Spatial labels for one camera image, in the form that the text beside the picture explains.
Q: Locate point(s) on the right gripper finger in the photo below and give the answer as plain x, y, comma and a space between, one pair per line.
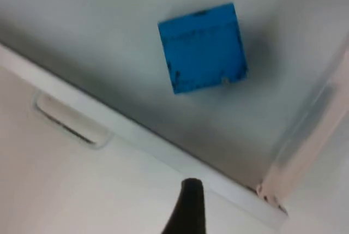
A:
189, 209

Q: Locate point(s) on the blue cube block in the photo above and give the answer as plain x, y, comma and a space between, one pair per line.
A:
203, 50

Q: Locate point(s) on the grey drawer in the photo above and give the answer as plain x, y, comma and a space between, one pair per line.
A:
109, 54

